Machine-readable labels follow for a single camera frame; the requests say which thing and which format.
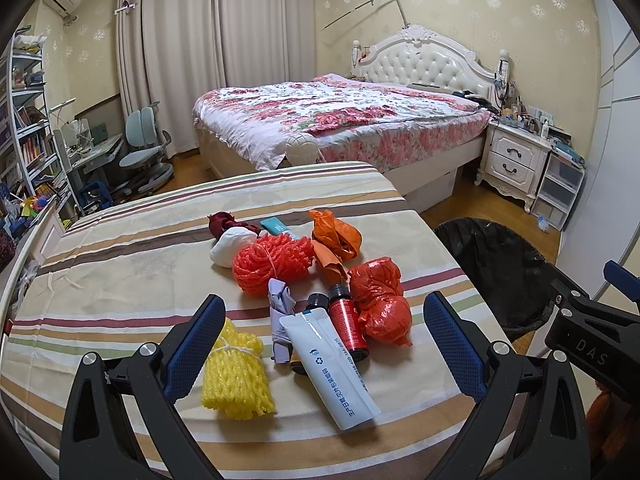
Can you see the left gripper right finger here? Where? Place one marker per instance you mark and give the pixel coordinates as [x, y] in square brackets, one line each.
[550, 441]

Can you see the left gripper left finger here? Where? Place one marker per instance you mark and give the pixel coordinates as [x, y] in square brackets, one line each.
[98, 441]

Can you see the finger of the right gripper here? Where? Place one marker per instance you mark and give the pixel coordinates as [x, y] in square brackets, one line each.
[624, 281]

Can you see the yellow foam net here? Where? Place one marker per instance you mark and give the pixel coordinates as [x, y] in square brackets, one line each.
[235, 381]

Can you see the red plastic bag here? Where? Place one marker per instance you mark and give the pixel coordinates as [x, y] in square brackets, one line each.
[384, 314]

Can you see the red bottle black cap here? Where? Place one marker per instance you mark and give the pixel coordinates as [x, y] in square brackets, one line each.
[344, 316]

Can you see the dark red satin cloth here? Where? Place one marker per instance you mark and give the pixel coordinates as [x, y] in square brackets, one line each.
[223, 221]

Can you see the orange-red foam net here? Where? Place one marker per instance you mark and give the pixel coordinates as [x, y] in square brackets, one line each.
[272, 257]

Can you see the teal white tube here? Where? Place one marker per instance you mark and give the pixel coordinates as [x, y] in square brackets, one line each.
[275, 226]

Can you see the orange plastic bag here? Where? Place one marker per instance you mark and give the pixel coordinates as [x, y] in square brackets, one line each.
[334, 242]

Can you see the black lined trash bin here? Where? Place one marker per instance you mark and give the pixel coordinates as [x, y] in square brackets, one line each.
[513, 278]

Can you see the plastic drawer unit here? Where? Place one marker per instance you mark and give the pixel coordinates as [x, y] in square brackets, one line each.
[558, 190]

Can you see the white nightstand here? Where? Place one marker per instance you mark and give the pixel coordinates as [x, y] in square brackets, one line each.
[513, 162]

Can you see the grey-green desk chair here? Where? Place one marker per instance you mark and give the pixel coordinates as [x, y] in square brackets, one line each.
[147, 161]

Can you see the study desk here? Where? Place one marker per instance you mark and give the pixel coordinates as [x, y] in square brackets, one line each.
[83, 163]

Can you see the white bookshelf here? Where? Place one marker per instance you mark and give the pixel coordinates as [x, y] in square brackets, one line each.
[31, 161]

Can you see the floral bedspread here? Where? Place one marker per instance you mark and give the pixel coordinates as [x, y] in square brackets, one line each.
[386, 125]

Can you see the white tufted headboard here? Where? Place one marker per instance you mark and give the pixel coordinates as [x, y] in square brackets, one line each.
[419, 57]

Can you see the beige curtains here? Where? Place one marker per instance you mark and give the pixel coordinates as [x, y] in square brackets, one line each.
[173, 51]

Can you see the white bed frame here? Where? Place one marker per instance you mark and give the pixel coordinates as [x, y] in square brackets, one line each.
[424, 184]

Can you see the white round bed post knob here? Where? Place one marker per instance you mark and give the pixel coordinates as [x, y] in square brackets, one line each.
[301, 149]

